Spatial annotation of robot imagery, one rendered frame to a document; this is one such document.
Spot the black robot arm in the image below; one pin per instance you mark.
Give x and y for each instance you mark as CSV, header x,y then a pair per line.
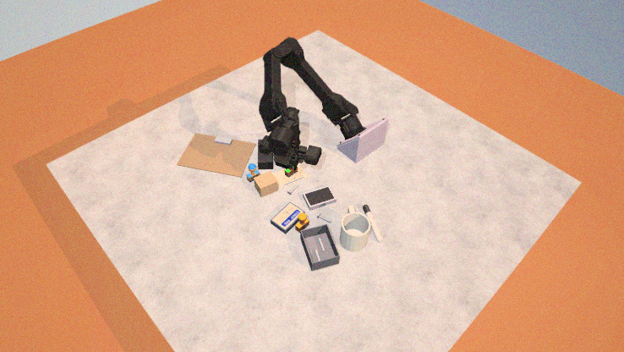
x,y
273,102

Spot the tan cardboard box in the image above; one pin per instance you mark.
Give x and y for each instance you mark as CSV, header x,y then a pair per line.
x,y
266,184

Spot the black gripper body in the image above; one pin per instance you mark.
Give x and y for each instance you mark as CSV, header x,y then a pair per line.
x,y
310,156

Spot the yellow rubber stamp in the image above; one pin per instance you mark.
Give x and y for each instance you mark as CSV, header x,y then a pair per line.
x,y
303,222

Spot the flat stamp pad tin with blue label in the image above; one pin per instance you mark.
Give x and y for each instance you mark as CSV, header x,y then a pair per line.
x,y
287,217

